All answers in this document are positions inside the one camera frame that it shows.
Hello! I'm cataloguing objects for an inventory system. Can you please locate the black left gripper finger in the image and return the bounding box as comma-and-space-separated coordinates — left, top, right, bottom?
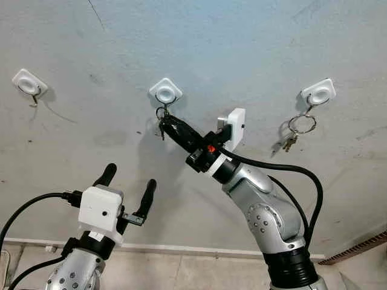
134, 178, 158, 219
93, 163, 118, 188

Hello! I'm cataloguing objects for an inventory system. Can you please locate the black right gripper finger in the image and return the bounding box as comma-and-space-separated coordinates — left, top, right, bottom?
164, 123, 204, 153
163, 115, 204, 137

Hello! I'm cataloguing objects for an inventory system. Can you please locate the red tiled skirting strip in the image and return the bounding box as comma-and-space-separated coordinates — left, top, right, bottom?
319, 231, 387, 266

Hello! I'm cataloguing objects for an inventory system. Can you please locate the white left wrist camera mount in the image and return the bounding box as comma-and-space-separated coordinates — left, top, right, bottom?
78, 185, 125, 245

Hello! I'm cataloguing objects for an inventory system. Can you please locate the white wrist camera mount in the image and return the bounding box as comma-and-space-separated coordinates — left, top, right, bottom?
216, 107, 247, 153
78, 185, 125, 245

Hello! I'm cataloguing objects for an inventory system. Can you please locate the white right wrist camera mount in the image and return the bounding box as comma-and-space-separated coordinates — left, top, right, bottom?
216, 107, 247, 153

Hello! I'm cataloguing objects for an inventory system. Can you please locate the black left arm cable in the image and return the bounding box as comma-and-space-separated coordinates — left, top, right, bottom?
0, 192, 83, 254

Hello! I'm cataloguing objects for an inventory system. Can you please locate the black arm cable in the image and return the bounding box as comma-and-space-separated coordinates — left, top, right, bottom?
0, 192, 83, 254
220, 147, 325, 243

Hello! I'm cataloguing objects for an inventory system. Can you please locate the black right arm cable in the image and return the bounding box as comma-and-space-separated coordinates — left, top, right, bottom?
220, 147, 325, 243

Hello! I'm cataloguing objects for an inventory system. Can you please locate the key bunch on large ring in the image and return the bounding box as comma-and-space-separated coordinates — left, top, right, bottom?
272, 113, 318, 153

